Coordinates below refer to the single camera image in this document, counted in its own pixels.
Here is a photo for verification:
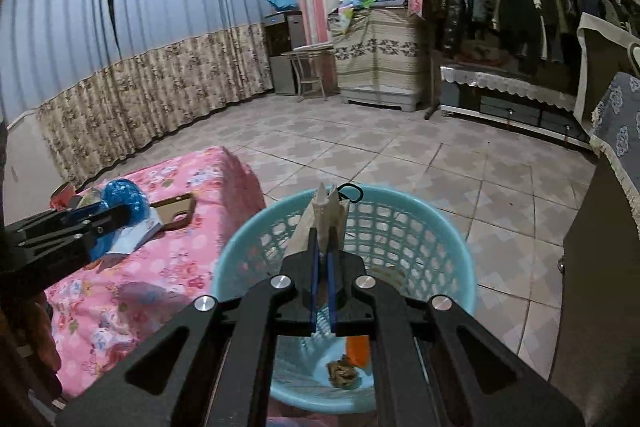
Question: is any blue plastic bag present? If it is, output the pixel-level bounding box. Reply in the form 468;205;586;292
90;179;150;261

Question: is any brown paper ball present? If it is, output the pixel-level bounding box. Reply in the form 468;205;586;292
326;355;360;389

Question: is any beige paper napkin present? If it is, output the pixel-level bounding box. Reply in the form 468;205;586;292
285;182;352;338

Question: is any orange plastic bag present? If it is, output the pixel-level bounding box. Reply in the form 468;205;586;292
345;336;371;369

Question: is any white cabinet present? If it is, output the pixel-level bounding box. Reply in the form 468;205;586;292
3;110;63;223

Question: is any pink floral tablecloth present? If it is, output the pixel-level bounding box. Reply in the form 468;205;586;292
46;146;266;398

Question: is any light blue booklet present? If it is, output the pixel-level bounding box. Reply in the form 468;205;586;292
106;207;163;256

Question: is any sofa with lace cover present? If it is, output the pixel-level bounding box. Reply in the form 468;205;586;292
550;14;639;426

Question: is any teal plastic basket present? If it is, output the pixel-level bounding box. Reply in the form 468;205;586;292
212;185;476;415

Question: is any brown phone case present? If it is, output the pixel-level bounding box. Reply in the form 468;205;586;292
151;193;196;232

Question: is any blue floral curtain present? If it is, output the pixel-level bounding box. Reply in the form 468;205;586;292
1;0;272;184

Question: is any low tv cabinet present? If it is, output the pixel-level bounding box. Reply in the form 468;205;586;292
438;64;590;150

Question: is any small folding table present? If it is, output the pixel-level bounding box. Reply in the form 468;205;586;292
283;42;334;102

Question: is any water dispenser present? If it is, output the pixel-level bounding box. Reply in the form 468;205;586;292
264;10;306;95

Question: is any covered storage cabinet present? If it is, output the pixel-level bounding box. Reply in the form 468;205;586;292
328;3;431;113

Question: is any clothes rack with clothes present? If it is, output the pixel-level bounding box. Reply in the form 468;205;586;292
425;0;639;112

